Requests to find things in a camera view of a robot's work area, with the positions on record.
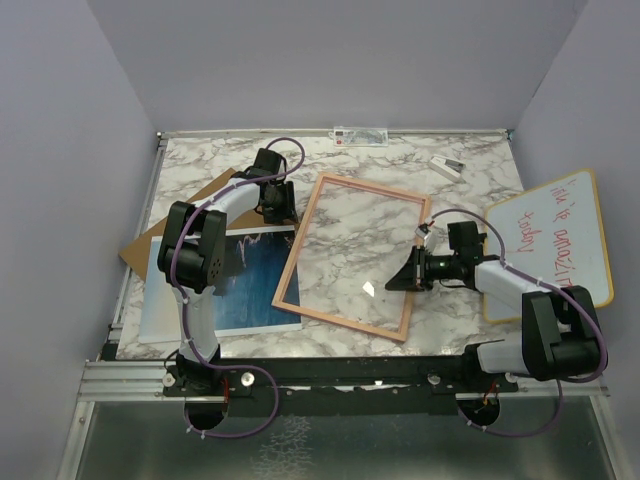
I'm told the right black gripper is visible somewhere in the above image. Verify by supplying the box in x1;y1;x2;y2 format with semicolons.
386;245;460;292

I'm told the pink picture frame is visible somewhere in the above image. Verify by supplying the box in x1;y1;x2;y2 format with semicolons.
270;171;433;343

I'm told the blue landscape photo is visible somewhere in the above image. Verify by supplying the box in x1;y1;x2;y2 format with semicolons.
139;225;302;344

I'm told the brown cardboard backing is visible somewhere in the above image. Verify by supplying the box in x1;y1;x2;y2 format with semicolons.
118;167;241;281

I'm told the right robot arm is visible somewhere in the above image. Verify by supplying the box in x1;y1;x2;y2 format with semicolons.
385;221;608;391

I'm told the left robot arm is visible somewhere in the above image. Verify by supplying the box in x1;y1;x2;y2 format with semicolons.
157;147;297;395

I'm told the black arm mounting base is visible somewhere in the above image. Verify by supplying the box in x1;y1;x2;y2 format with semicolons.
163;354;518;418

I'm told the small label card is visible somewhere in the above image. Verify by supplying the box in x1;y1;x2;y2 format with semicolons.
330;127;389;147

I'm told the white marker eraser piece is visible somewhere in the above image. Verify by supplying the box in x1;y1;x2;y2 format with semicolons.
429;155;465;183

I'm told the yellow rimmed whiteboard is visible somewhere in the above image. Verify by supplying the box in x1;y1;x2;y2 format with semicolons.
485;169;614;308

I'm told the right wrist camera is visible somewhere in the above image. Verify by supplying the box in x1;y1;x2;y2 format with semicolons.
415;223;438;253

